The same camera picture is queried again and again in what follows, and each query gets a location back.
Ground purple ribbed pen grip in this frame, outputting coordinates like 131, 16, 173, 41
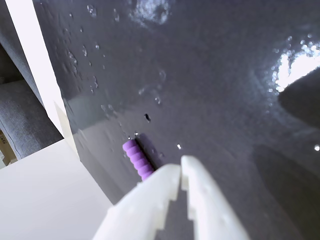
122, 138, 155, 182

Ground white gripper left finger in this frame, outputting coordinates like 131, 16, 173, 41
91, 163, 181, 240

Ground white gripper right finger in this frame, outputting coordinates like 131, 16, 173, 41
180, 154, 251, 240

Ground grey fabric sofa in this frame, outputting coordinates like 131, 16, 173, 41
0, 0, 65, 160

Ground cardboard box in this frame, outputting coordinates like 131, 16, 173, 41
0, 128, 18, 169

